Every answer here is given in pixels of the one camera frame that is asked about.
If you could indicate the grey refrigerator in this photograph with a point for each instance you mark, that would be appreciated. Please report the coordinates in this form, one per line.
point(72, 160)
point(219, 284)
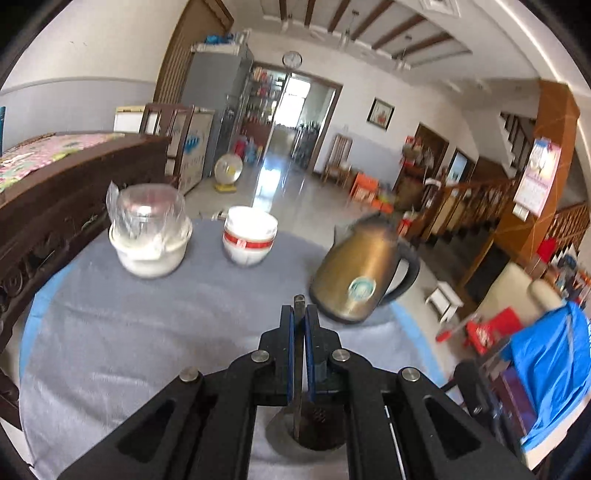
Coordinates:
point(212, 87)

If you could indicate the blue cloth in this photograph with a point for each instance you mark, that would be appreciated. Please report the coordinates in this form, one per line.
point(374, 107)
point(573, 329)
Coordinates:
point(549, 364)

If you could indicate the white ceramic pot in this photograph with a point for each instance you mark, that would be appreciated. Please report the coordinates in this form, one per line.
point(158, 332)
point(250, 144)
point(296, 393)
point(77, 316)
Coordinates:
point(147, 258)

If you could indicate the floral seat cushion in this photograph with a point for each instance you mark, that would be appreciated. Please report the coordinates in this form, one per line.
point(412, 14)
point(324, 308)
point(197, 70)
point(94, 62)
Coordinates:
point(41, 152)

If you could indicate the framed wall picture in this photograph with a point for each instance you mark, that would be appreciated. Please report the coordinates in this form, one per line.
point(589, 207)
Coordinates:
point(380, 113)

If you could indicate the orange plastic stool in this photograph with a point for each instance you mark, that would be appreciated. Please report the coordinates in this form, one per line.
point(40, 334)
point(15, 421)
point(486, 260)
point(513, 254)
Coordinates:
point(364, 187)

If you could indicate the clear plastic bag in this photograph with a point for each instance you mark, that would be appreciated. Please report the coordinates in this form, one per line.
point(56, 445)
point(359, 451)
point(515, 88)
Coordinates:
point(143, 210)

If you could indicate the dark red box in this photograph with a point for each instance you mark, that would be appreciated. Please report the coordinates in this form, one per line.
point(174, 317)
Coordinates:
point(512, 397)

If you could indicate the dark chopstick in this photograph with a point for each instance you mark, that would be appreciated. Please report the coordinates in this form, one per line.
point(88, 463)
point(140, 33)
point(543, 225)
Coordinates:
point(299, 346)

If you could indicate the white bowl red band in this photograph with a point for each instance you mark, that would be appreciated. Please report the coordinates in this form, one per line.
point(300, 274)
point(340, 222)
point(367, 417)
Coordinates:
point(251, 221)
point(247, 251)

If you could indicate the light wooden chair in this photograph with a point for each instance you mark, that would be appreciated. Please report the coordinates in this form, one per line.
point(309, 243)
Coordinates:
point(339, 159)

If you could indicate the dark grey utensil holder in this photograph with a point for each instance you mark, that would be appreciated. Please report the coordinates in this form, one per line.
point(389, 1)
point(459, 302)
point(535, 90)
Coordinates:
point(321, 431)

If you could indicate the dark wooden chair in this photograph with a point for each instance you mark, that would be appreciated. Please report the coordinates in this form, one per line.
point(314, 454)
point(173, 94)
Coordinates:
point(159, 122)

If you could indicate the small white stool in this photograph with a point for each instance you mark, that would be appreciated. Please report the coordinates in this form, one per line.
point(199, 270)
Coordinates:
point(443, 297)

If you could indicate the grey tablecloth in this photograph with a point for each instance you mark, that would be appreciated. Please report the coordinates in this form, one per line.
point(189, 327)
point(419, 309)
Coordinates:
point(138, 346)

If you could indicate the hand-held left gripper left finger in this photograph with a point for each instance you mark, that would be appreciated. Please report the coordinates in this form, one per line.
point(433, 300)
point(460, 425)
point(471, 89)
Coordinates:
point(290, 350)

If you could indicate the blue table cover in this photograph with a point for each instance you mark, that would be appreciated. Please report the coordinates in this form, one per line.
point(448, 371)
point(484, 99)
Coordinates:
point(34, 314)

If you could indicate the dark wooden bench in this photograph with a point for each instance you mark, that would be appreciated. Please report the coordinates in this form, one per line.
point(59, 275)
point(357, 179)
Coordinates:
point(60, 198)

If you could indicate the cream sofa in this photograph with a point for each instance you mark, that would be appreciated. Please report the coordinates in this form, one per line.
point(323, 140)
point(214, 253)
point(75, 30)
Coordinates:
point(517, 286)

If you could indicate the gold electric kettle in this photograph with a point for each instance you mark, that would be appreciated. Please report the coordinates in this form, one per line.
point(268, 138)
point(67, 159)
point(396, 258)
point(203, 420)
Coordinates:
point(364, 272)

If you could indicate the round floor fan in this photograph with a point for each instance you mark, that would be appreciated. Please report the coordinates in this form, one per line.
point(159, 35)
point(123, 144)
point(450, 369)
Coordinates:
point(228, 170)

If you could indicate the wall calendar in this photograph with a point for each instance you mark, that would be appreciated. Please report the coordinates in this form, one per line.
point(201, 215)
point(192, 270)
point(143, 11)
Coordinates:
point(538, 177)

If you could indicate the red plastic toy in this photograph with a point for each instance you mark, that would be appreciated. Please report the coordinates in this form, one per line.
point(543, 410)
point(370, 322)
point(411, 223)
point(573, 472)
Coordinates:
point(485, 330)

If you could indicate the wooden stair railing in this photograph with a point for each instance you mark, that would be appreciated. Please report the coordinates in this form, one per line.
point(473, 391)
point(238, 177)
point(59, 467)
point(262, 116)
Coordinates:
point(461, 203)

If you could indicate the round wall clock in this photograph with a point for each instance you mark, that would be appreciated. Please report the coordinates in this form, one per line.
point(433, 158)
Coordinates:
point(292, 58)

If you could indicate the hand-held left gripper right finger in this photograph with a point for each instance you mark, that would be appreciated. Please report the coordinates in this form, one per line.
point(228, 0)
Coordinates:
point(310, 350)

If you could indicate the white chest freezer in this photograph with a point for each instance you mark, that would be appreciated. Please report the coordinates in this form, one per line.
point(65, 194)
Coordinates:
point(196, 143)

